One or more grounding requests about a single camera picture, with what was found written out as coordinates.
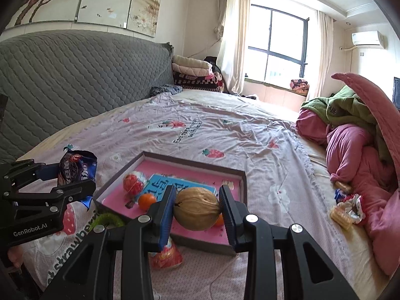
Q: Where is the grey quilted headboard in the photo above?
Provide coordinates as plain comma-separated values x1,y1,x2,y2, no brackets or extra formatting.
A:
0,29,176,165

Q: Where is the person's left hand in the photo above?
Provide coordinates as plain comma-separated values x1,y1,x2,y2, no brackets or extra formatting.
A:
8,245,24,268

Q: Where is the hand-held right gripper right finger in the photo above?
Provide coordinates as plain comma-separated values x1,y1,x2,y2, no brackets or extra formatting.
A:
219,185,360,300

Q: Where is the pink folded blanket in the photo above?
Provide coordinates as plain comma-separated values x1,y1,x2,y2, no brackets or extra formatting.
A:
172,63,215,78

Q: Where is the dark blue patterned cloth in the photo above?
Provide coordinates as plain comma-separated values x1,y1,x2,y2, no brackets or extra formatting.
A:
150,84,182,96

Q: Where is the shallow grey cardboard box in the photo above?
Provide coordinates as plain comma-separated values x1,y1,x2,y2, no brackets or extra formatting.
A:
93,151,247,257

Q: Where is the cream folded blanket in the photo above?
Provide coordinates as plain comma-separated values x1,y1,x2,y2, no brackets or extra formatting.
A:
172,54,214,70

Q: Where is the black framed window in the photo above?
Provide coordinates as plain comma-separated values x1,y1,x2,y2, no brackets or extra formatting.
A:
248,4,310,83

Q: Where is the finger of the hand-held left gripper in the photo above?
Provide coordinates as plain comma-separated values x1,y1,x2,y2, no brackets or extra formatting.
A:
7,179,97,219
2,159,61,192

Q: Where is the colourful bag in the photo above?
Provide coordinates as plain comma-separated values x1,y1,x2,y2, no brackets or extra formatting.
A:
290,79,310,94

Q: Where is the cream curtain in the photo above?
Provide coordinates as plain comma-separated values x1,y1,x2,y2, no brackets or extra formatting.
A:
216,0,252,96
308,11,334,101

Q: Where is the pink quilt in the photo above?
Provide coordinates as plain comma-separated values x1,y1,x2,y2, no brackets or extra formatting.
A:
295,72,400,277

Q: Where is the red white snack packet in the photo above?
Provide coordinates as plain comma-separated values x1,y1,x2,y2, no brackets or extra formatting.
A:
123,172,147,198

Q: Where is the dark patterned folded blanket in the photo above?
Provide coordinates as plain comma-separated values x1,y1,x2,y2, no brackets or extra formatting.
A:
173,72,224,93

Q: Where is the brown walnut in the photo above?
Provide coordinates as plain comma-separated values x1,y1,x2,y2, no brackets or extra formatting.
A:
173,187,221,232

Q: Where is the brown bread roll packet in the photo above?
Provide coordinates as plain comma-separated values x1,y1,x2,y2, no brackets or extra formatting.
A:
331,179,352,192

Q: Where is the floral wall painting panel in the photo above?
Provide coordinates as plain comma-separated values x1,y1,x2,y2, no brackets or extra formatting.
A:
126,0,165,37
76,0,140,28
6,0,87,31

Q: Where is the black screen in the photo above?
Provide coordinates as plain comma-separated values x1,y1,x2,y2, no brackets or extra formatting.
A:
392,76,400,107

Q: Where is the green garment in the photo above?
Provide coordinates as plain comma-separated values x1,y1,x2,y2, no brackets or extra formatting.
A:
301,86,386,161

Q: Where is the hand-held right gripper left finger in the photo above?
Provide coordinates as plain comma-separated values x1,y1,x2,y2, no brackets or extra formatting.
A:
40,184,177,300

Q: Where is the black clothing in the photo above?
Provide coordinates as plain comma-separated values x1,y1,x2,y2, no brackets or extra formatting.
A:
204,56,223,70

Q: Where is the green fuzzy hair scrunchie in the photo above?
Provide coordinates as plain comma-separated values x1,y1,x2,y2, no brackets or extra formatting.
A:
94,212,126,229

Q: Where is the blue cookie packet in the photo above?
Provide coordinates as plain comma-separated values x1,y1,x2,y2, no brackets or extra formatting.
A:
58,146,98,210

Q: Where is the white air conditioner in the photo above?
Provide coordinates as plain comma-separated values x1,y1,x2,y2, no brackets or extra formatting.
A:
351,30,386,49

